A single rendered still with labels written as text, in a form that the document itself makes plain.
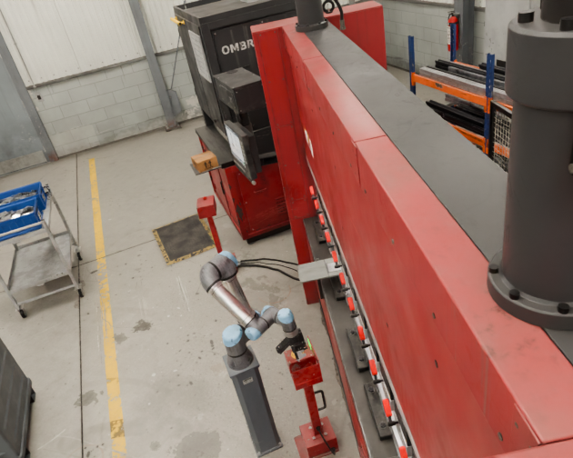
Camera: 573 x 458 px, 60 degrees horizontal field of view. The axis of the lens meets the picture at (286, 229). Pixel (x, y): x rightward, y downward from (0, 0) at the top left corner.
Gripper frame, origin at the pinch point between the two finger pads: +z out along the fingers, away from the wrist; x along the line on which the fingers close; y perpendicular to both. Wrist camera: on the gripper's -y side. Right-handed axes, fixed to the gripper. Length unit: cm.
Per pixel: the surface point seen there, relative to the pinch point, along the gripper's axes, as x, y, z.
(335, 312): 22.9, 31.0, -1.0
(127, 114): 722, -120, 32
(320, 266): 53, 35, -13
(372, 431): -58, 20, -2
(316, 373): -4.7, 7.4, 10.9
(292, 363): 4.8, -3.1, 5.9
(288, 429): 23, -21, 82
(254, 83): 154, 41, -107
